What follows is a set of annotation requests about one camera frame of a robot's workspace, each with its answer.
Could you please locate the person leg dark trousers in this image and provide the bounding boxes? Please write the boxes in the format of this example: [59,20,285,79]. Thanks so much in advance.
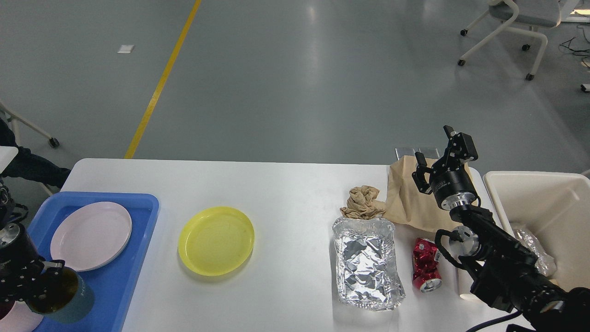
[0,120,71,189]

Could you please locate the brown paper bag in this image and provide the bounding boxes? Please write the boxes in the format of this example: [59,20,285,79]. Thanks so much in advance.
[383,155,461,233]

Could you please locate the beige plastic bin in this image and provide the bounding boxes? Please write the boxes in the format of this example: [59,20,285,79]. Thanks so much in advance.
[484,172,590,291]

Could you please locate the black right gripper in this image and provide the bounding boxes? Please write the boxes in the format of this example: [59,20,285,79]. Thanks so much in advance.
[412,125,478,211]

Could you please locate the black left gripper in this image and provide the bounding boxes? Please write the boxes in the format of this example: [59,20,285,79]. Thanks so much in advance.
[0,223,65,304]

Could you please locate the aluminium foil tray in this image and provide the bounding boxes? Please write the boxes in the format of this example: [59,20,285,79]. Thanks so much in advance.
[331,217,406,311]

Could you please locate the crumpled clear plastic wrap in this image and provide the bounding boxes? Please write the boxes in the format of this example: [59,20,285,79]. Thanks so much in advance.
[511,223,557,278]

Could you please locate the yellow plastic plate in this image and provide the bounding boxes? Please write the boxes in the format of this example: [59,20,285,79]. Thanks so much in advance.
[177,206,255,277]

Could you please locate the crushed red soda can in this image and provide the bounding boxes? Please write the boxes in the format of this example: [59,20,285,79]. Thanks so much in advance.
[412,237,443,293]

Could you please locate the pink mug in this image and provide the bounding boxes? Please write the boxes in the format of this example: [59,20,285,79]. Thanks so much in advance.
[0,301,44,332]

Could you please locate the dark teal mug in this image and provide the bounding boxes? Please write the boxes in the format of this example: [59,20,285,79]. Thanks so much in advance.
[25,267,95,324]

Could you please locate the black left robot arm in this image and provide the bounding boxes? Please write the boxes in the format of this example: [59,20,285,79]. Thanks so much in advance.
[0,185,65,304]

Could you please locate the crumpled brown paper ball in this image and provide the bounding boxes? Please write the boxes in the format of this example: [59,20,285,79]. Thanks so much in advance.
[340,185,386,220]

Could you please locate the pink plate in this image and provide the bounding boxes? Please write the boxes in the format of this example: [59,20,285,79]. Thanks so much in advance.
[50,202,133,272]

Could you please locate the grey office chair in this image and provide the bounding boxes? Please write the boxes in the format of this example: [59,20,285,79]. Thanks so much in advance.
[457,0,562,81]

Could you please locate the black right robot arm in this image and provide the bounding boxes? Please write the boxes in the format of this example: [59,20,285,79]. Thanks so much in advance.
[412,125,590,332]

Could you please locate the white paper cup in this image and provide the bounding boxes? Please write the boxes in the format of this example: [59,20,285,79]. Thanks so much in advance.
[457,269,483,304]

